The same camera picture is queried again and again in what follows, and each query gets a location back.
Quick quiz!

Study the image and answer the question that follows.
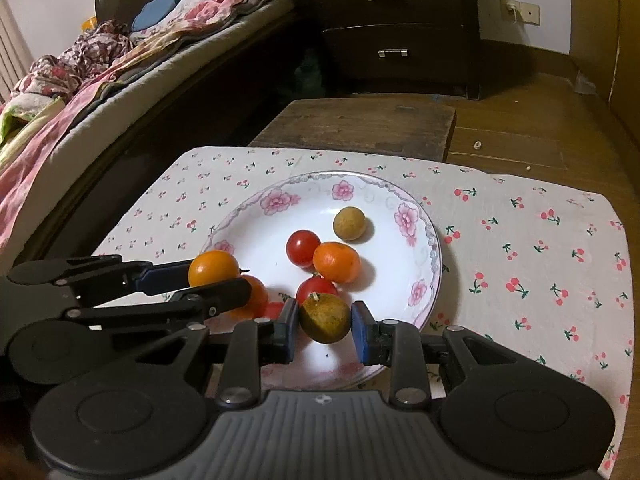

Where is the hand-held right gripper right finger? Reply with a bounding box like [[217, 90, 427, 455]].
[[351, 301, 516, 408]]

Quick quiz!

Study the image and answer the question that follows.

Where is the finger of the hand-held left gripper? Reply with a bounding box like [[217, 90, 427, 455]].
[[62, 276, 252, 333], [7, 255, 197, 297]]

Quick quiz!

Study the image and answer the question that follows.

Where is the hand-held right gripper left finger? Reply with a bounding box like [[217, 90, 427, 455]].
[[127, 299, 299, 408]]

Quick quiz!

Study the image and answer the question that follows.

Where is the orange mandarin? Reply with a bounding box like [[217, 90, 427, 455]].
[[188, 250, 241, 288], [220, 275, 270, 322], [312, 241, 362, 285]]

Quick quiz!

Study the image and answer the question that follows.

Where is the large brown longan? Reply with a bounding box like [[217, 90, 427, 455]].
[[299, 294, 352, 345]]

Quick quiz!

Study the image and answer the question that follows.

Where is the large red cherry tomato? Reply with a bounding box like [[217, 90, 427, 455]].
[[295, 275, 340, 306]]

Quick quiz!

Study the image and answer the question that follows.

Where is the white floral plate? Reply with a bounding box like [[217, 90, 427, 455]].
[[200, 171, 443, 392]]

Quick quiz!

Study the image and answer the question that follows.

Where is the small round longan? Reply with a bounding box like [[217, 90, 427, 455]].
[[333, 206, 366, 242]]

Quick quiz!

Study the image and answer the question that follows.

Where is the pink floral blanket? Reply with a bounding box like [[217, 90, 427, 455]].
[[0, 0, 281, 256]]

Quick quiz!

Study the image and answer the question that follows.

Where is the beige mattress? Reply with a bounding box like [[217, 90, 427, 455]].
[[50, 0, 296, 161]]

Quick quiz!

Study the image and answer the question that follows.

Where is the cherry print tablecloth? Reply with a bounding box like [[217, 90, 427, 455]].
[[92, 146, 632, 480]]

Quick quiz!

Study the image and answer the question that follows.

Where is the wooden bench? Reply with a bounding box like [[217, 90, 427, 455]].
[[247, 92, 458, 163]]

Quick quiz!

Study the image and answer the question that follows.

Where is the crumpled dark floral cloth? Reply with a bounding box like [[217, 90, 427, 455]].
[[12, 19, 133, 96]]

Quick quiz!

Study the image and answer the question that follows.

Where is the blue pillow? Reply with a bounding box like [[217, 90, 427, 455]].
[[131, 0, 201, 31]]

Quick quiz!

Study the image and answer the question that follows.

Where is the dark wooden nightstand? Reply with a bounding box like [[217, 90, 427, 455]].
[[290, 0, 483, 101]]

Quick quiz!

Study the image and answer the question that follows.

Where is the pale curtain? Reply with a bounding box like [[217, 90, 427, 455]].
[[0, 0, 31, 106]]

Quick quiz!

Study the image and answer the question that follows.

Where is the nightstand drawer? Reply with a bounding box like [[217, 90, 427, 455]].
[[310, 0, 476, 31], [322, 25, 473, 88]]

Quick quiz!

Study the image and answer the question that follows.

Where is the dark wooden bed frame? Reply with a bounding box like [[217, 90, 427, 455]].
[[0, 0, 321, 271]]

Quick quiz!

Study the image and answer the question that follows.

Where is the white wall outlet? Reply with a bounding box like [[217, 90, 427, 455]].
[[500, 0, 542, 26]]

